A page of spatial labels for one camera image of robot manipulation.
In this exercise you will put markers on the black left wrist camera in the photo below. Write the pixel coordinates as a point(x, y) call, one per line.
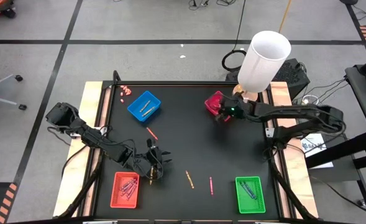
point(151, 143)

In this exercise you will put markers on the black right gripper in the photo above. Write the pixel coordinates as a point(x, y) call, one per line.
point(234, 109)

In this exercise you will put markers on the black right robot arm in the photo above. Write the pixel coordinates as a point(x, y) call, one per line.
point(294, 112)

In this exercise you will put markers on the black side table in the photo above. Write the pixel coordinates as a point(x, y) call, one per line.
point(363, 93)

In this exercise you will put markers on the purple crayon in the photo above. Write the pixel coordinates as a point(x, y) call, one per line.
point(128, 184)
point(130, 194)

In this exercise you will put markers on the orange crayon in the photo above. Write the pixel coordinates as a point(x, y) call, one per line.
point(152, 133)

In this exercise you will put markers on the black equipment box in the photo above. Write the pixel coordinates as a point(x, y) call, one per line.
point(294, 77)

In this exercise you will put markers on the red crayon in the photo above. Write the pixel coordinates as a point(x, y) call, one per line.
point(211, 186)

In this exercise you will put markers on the blue plastic basket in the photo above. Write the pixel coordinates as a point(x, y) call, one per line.
point(136, 109)

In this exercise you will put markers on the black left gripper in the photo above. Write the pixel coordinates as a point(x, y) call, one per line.
point(155, 161)

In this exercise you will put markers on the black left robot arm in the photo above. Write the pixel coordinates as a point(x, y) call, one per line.
point(92, 138)

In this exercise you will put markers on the white shade wooden base lamp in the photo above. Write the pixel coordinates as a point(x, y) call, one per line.
point(263, 62)

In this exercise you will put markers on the red plastic basket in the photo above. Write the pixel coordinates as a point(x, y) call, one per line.
point(212, 104)

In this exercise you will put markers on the orange plastic basket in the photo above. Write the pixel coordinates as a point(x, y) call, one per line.
point(120, 202)

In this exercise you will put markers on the green plastic basket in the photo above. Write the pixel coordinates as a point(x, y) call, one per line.
point(257, 205)

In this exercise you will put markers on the white printed paper sheet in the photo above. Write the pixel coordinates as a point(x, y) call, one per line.
point(322, 160)

